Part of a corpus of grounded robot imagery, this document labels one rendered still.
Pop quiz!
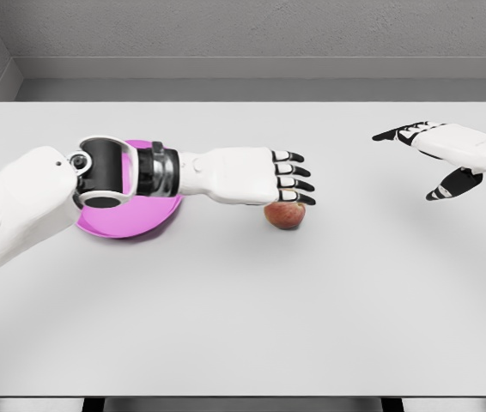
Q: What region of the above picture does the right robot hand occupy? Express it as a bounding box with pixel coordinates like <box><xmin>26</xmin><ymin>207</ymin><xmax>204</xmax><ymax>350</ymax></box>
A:
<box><xmin>371</xmin><ymin>121</ymin><xmax>486</xmax><ymax>203</ymax></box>

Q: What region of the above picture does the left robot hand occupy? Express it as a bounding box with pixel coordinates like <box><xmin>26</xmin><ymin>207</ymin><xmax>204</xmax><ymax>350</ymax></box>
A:
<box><xmin>207</xmin><ymin>147</ymin><xmax>317</xmax><ymax>207</ymax></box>

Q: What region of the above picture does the red apple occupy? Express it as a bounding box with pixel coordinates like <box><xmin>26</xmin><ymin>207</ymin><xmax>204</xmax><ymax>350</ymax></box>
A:
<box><xmin>264</xmin><ymin>201</ymin><xmax>307</xmax><ymax>231</ymax></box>

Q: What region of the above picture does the pink plate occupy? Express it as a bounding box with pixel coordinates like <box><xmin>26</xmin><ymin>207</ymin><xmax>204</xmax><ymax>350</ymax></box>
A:
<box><xmin>74</xmin><ymin>139</ymin><xmax>183</xmax><ymax>239</ymax></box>

